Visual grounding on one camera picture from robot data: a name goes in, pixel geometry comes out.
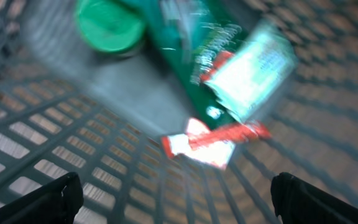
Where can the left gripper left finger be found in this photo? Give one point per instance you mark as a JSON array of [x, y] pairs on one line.
[[56, 202]]

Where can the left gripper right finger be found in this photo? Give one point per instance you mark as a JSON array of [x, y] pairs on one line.
[[298, 202]]

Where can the red white stick sachet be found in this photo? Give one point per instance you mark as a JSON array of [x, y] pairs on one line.
[[212, 147]]

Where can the light teal packet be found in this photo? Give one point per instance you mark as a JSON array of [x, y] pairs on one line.
[[248, 79]]

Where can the green lid jar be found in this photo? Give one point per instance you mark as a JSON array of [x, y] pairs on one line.
[[109, 25]]

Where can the green 3M gloves packet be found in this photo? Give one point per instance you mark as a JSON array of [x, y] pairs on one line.
[[191, 35]]

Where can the grey plastic mesh basket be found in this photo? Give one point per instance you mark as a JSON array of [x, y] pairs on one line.
[[66, 107]]

